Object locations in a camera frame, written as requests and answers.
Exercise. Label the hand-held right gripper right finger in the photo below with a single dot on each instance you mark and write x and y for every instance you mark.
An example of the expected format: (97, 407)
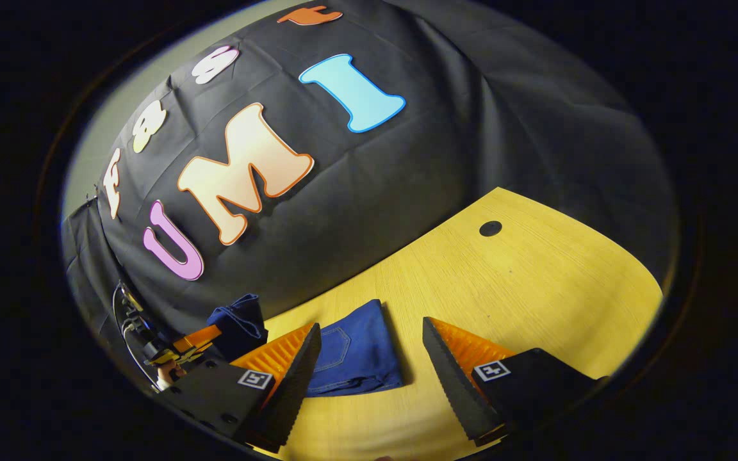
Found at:
(452, 387)

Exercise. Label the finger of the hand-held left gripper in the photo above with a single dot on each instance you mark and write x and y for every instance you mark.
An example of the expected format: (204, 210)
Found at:
(199, 339)

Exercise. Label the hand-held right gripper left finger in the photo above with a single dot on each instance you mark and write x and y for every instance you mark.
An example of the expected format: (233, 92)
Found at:
(295, 384)

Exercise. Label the blue jeans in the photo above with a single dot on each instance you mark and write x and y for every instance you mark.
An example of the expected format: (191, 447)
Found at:
(356, 346)

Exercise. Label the black table grommet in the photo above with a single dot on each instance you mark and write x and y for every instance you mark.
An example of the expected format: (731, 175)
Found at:
(491, 228)

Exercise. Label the black backdrop cloth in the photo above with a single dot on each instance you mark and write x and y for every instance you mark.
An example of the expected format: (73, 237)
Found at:
(407, 192)

